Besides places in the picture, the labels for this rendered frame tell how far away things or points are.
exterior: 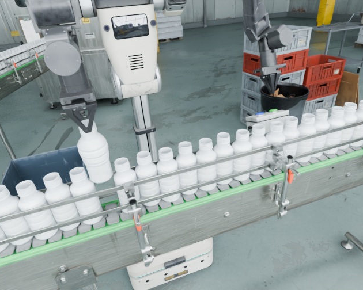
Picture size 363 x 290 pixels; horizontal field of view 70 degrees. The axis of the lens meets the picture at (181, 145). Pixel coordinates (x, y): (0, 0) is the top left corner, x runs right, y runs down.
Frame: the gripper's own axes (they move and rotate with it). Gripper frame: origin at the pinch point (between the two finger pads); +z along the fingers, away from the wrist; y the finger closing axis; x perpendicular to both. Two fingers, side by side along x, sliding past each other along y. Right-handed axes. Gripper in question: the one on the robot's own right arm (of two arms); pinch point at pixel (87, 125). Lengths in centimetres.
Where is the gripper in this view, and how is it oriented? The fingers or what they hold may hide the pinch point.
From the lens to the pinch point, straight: 64.2
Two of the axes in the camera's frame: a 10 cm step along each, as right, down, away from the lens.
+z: 0.7, 8.5, 5.2
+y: 3.3, 4.8, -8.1
